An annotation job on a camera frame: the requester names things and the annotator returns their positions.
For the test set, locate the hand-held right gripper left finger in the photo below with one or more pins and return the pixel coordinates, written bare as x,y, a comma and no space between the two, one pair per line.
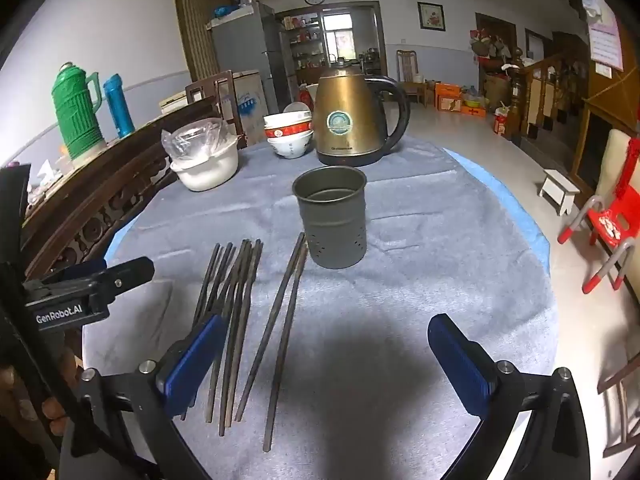
192,365

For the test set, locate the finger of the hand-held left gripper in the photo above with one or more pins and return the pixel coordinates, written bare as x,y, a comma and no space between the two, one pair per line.
82,267
127,270

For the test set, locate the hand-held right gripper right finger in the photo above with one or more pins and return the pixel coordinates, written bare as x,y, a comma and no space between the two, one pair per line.
460,365

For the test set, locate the pile of dark chopsticks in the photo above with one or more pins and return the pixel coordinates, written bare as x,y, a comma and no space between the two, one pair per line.
240,285

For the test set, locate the grey metal chopstick holder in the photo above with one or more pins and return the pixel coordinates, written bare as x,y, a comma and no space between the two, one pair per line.
330,220

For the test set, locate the person's left hand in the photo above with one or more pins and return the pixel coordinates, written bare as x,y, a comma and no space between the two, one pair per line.
52,407

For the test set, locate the dark carved wooden sideboard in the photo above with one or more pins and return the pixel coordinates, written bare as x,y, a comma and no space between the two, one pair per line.
100,200

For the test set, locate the grey table cloth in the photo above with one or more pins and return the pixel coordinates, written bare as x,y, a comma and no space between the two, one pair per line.
375,285

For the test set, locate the large white bowl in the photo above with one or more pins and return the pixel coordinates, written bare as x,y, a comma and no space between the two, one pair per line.
207,170

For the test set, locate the clear plastic bag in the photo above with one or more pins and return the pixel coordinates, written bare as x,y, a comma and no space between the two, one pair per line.
195,140

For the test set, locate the green thermos flask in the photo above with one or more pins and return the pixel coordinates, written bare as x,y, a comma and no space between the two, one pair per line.
77,115

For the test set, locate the blue water bottle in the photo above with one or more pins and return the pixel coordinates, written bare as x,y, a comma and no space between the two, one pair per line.
119,107

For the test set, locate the dark wooden chair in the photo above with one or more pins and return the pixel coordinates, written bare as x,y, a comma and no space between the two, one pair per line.
225,95

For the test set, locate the small white stool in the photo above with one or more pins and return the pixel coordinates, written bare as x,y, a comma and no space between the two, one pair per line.
560,187

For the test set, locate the red child chair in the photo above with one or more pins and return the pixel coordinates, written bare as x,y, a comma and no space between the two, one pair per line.
612,225

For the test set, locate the white chest freezer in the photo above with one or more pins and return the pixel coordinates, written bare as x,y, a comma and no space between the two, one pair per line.
250,100

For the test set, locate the white red-band bowl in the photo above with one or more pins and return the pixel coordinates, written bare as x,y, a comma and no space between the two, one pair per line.
290,133

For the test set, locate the red carton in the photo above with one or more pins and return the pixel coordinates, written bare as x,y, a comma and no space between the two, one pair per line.
500,122

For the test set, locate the brown door curtain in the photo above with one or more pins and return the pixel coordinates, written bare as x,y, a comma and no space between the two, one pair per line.
200,25

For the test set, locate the red tassel ornament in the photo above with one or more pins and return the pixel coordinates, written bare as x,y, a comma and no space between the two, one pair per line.
629,170

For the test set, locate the grey refrigerator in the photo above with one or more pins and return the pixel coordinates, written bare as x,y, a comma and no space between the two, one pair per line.
245,40

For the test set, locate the gold electric kettle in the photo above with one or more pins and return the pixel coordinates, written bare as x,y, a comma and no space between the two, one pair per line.
345,125

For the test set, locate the orange cardboard box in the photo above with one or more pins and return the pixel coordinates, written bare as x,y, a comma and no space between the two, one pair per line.
448,97

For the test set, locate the kitchen shelf with goods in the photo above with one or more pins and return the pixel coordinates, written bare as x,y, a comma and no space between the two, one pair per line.
302,45

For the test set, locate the wooden staircase railing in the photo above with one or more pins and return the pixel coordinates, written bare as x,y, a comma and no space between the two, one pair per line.
537,90

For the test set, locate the brown wooden chair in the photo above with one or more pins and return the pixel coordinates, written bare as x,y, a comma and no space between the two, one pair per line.
407,67

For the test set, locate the framed wall picture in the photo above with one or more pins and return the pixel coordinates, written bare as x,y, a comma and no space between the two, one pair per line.
431,16

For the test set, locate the pink wall calendar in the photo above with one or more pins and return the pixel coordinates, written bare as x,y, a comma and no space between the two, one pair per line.
605,35

